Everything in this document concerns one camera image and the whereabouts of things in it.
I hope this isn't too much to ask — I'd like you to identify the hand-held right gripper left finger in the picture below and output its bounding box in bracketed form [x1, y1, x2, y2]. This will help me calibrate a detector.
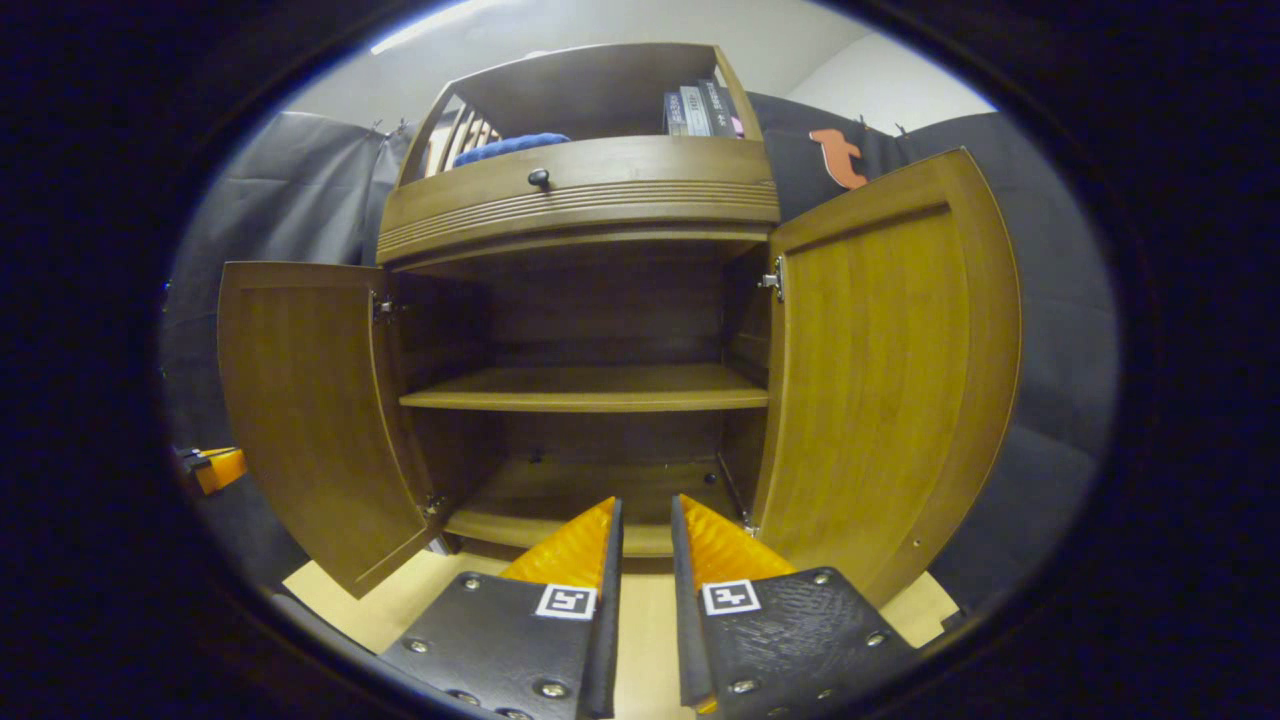
[380, 497, 626, 719]

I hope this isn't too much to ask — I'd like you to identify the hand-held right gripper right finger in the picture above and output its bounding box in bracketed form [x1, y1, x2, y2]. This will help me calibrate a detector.
[670, 494, 916, 716]

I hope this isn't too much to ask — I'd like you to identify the wooden double-door shoe cabinet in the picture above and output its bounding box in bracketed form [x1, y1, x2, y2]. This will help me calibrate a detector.
[375, 42, 784, 559]

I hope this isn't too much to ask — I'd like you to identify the wooden cabinet shelf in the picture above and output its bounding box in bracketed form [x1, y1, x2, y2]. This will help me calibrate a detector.
[399, 364, 770, 414]

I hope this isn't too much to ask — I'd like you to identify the wooden cabinet drawer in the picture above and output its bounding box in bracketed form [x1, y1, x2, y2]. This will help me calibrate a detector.
[377, 135, 781, 267]

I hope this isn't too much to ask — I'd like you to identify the black backdrop cloth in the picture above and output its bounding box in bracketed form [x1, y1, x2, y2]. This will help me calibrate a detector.
[160, 110, 426, 591]
[745, 92, 1119, 613]

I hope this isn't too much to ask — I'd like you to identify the blue folded towel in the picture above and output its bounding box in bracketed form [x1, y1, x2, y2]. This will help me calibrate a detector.
[452, 132, 573, 169]

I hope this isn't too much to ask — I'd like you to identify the black book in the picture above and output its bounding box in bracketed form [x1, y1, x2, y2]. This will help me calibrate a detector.
[698, 78, 742, 139]

